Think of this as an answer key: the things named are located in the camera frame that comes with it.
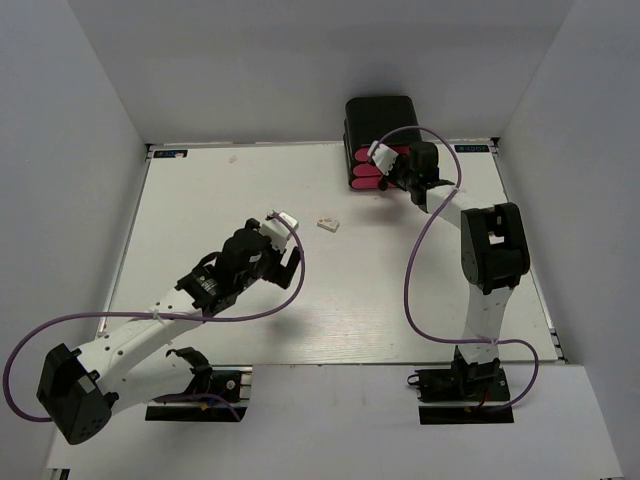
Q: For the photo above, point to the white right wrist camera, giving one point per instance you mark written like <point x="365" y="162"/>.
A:
<point x="382" y="156"/>

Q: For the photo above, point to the logo sticker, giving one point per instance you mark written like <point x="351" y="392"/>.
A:
<point x="170" y="154"/>
<point x="472" y="148"/>

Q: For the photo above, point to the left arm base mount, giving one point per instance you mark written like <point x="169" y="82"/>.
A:
<point x="214" y="394"/>

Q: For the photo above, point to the right logo sticker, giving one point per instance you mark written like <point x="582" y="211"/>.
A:
<point x="472" y="148"/>

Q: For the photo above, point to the pink top drawer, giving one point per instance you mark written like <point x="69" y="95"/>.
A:
<point x="361" y="155"/>

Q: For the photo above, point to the white eraser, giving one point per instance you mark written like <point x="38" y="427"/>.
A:
<point x="328" y="223"/>

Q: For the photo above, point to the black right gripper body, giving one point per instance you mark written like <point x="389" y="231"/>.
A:
<point x="402" y="175"/>

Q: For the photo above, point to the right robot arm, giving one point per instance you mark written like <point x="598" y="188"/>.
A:
<point x="493" y="249"/>

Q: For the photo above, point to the black drawer cabinet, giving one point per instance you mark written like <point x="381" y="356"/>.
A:
<point x="369" y="118"/>

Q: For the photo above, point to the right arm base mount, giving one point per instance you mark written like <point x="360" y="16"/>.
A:
<point x="441" y="401"/>

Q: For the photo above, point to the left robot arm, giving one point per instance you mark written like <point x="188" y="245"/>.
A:
<point x="82" y="388"/>

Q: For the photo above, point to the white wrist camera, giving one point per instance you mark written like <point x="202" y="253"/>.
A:
<point x="382" y="156"/>
<point x="276" y="227"/>

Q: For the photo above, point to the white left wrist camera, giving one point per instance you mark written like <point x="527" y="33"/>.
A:
<point x="276" y="227"/>

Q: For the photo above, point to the left logo sticker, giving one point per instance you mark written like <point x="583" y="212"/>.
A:
<point x="170" y="154"/>

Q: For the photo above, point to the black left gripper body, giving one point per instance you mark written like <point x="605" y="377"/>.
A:
<point x="270" y="268"/>

